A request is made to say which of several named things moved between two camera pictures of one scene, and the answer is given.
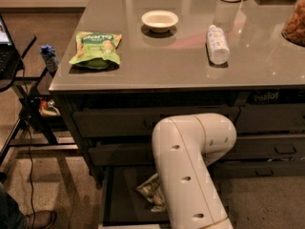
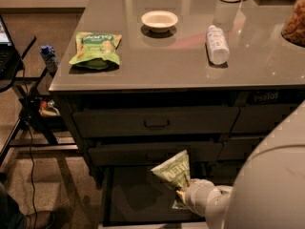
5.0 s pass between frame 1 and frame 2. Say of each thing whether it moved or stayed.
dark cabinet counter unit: stayed
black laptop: stayed
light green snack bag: stayed
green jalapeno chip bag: moved
